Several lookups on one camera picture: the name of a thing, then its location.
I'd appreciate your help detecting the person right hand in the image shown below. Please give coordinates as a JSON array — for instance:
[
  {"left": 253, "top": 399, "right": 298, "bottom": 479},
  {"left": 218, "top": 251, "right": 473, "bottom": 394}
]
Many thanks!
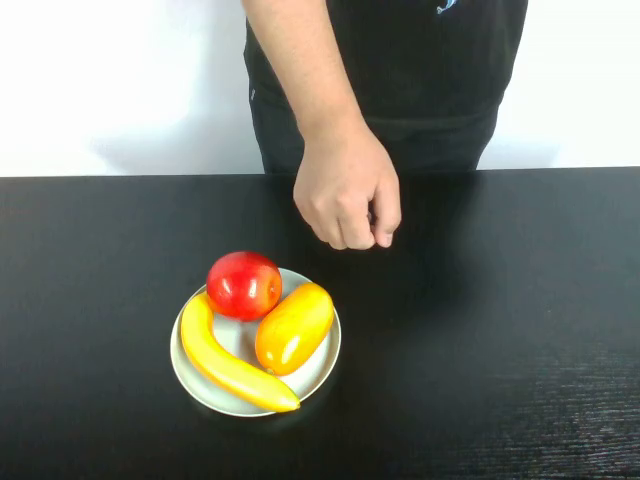
[{"left": 292, "top": 122, "right": 403, "bottom": 251}]

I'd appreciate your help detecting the yellow plastic banana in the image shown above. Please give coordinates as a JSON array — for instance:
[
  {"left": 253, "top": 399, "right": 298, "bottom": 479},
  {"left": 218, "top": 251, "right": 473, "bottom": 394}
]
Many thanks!
[{"left": 179, "top": 292, "right": 302, "bottom": 414}]

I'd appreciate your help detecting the person right forearm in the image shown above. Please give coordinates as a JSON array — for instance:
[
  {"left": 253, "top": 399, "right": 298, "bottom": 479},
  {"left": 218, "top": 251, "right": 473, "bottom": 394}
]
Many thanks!
[{"left": 241, "top": 0, "right": 372, "bottom": 140}]

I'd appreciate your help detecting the person torso in black clothing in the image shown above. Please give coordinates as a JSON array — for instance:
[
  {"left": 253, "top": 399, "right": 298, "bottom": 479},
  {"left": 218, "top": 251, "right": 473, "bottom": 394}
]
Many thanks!
[{"left": 243, "top": 0, "right": 529, "bottom": 174}]

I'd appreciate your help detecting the red apple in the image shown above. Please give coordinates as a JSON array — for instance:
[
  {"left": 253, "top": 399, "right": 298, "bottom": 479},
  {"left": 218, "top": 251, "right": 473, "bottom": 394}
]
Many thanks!
[{"left": 205, "top": 250, "right": 284, "bottom": 322}]

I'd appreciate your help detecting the orange yellow mango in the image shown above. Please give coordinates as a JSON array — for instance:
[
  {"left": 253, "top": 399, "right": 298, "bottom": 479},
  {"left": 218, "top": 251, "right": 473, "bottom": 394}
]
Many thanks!
[{"left": 254, "top": 282, "right": 335, "bottom": 377}]

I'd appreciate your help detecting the pale grey round plate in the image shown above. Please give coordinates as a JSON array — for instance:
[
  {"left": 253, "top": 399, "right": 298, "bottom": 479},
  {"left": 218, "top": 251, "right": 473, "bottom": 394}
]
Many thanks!
[{"left": 169, "top": 267, "right": 343, "bottom": 419}]

